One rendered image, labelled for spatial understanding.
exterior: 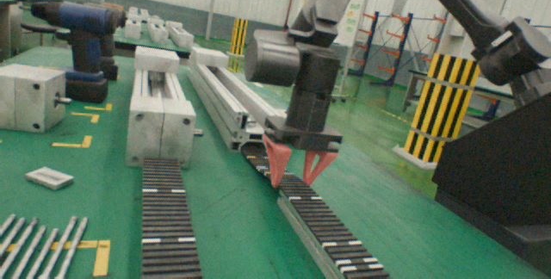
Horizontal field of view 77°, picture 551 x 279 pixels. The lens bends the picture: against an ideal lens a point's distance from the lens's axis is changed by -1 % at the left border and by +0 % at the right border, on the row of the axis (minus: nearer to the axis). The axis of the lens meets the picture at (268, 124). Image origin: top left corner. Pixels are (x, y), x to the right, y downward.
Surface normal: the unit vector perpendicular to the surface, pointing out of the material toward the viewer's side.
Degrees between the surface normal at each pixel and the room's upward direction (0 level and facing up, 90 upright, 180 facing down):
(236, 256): 0
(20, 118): 90
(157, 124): 90
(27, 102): 90
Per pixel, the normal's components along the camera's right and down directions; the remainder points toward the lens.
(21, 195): 0.19, -0.95
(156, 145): 0.32, 0.32
